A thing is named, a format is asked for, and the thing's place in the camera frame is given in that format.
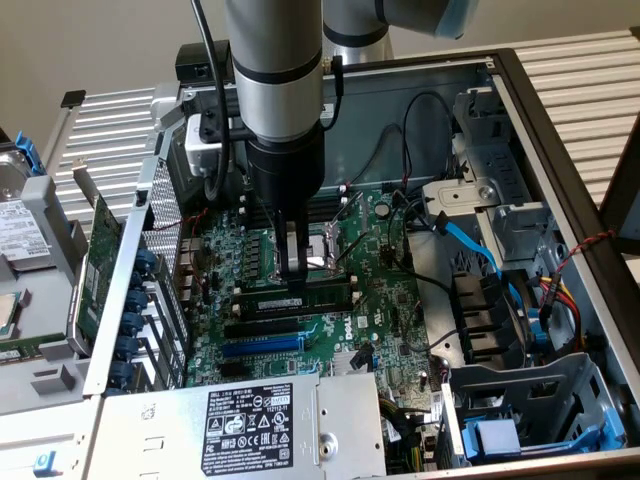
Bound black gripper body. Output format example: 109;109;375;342
245;123;328;212

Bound green RAM stick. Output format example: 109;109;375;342
0;333;69;365
233;281;360;317

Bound black RAM slot white latches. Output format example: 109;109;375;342
238;184;349;205
238;196;350;217
239;272;362;300
232;291;364;322

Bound CPU socket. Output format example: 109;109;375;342
269;219;351;281

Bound metal socket cover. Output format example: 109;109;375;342
322;218;346;274

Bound thin metal locking lever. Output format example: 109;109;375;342
335;233;372;265

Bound long black expansion slot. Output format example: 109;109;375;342
223;316;302;342

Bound blue expansion slot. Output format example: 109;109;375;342
221;336;305;359

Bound grey metal PC case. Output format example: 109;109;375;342
0;47;640;480

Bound green Dell motherboard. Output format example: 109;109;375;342
182;187;451;401

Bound silver chipset heatsink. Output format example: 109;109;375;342
332;349;376;375

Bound short black expansion slot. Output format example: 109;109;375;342
218;360;250;380

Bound black box device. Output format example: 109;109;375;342
174;42;235;85

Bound grey metal drive cage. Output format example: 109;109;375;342
422;84;559;264

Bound grey power supply unit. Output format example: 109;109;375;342
83;372;389;480

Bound grey disk bay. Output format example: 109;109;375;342
442;351;630;469

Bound silver hard disk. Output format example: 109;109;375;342
0;149;54;274

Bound silver CPU chip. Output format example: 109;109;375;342
0;291;30;342

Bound blue release latch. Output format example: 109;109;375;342
32;449;58;477

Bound dark flat panel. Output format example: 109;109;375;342
598;113;640;257

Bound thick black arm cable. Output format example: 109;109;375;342
189;0;232;202

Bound red black twisted wire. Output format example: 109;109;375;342
179;207;210;236
541;228;620;296

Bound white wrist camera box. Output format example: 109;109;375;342
183;112;225;179

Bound black looped cable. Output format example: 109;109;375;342
399;91;454;194

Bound black data cable with plug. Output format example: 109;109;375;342
349;342;376;374

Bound light blue data cable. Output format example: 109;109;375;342
433;210;544;361

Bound yellow black power wire bundle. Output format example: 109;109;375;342
378;394;434;474

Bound red yellow black power wires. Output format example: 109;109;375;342
537;272;587;354

